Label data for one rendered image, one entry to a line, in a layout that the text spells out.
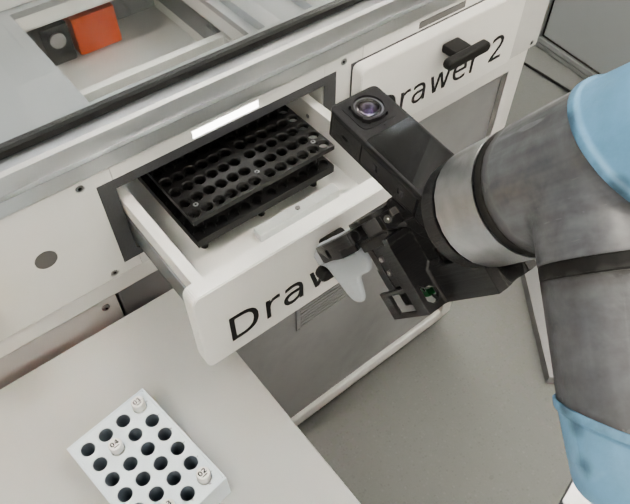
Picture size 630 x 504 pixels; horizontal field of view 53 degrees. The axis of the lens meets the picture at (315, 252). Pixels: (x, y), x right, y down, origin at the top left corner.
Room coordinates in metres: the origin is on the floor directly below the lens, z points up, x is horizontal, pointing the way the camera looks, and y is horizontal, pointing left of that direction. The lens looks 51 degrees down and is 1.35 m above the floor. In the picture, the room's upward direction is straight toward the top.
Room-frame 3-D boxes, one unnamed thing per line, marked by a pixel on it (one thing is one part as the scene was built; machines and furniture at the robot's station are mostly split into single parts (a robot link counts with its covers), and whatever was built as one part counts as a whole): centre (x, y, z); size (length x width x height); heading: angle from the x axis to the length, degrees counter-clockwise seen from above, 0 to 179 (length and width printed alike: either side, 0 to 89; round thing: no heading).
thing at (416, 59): (0.70, -0.16, 0.87); 0.29 x 0.02 x 0.11; 129
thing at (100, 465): (0.20, 0.15, 0.78); 0.12 x 0.08 x 0.04; 46
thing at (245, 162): (0.54, 0.12, 0.87); 0.22 x 0.18 x 0.06; 39
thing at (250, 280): (0.38, -0.01, 0.87); 0.29 x 0.02 x 0.11; 129
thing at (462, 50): (0.68, -0.18, 0.91); 0.07 x 0.04 x 0.01; 129
